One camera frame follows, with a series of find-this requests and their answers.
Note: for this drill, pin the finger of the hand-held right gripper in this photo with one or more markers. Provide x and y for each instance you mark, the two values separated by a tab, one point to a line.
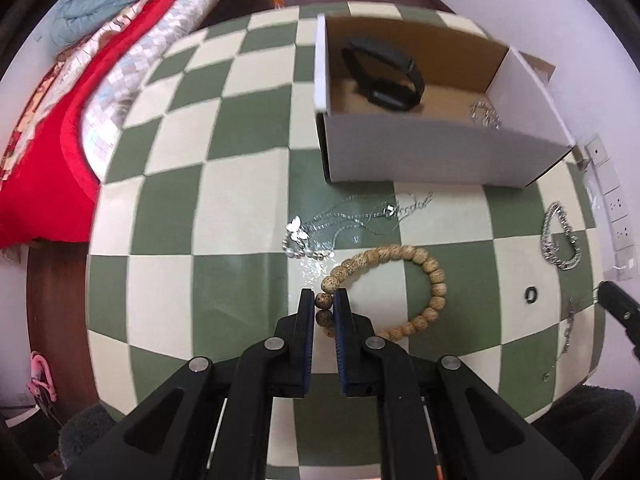
622	307

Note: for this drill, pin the pink slippers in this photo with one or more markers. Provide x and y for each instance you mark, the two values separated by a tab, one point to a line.
40	375

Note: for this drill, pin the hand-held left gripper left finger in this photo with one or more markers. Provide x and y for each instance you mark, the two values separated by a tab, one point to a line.
307	345

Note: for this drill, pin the black smart band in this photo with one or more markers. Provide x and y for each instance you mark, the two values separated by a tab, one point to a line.
387	101

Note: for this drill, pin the grey fluffy cushion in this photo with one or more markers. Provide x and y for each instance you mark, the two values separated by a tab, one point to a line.
87	435

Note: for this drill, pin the green checkered tablecloth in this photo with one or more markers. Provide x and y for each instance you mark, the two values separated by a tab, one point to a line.
240	280

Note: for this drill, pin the mosaic patterned bed sheet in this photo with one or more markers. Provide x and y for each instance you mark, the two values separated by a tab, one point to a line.
145	60

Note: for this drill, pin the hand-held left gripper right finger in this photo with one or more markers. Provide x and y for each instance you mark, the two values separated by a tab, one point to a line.
341	345

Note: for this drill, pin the white cardboard box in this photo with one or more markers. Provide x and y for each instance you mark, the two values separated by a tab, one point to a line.
425	155

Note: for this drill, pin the red blanket bed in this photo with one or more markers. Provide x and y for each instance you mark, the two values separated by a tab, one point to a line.
40	200

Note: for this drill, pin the dark fluffy cushion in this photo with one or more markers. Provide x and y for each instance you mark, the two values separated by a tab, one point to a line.
585	425

